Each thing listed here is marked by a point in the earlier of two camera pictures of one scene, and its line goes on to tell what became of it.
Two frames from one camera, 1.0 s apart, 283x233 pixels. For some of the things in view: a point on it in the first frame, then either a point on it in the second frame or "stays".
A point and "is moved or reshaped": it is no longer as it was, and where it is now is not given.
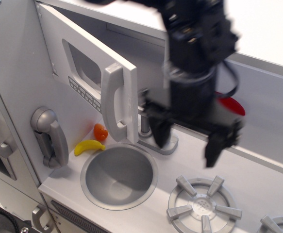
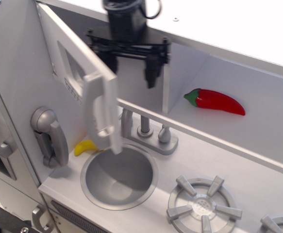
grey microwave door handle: [113, 78] is moved or reshaped
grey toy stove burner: [202, 206] stays
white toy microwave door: [78, 57] -> [63, 59]
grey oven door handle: [37, 212] stays
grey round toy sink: [119, 176] stays
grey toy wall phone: [52, 137] stays
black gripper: [191, 98] -> [127, 34]
